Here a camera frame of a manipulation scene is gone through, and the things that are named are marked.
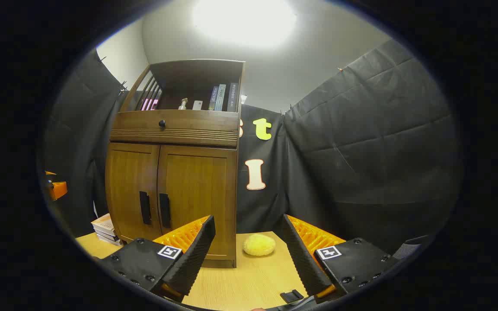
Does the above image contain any grey fabric strap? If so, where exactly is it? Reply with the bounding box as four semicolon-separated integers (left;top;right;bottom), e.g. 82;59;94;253
393;235;432;260

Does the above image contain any wooden cabinet door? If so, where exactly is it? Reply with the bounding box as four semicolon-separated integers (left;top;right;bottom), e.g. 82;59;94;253
157;145;237;260
105;143;161;242

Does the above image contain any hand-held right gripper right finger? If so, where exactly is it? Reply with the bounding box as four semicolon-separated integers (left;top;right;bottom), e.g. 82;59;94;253
280;214;401;298

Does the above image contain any brown wooden shoe cabinet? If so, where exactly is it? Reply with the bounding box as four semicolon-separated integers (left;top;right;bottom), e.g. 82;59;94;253
105;59;246;268

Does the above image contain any book with white orange cover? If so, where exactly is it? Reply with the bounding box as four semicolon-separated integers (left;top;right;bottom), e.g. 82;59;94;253
91;213;116;236

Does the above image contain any black backdrop cloth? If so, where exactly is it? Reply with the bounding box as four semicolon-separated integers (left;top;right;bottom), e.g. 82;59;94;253
41;39;463;255

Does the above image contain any light blue upright book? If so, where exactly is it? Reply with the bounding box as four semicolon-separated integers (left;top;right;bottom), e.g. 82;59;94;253
215;84;227;111

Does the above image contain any black upright book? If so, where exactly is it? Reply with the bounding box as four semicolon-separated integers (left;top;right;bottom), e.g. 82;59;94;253
227;83;239;113

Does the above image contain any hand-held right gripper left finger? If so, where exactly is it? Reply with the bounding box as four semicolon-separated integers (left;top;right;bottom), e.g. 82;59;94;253
100;215;216;303

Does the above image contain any yellow round sponge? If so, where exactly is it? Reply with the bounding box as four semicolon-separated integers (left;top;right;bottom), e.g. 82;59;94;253
243;234;276;256

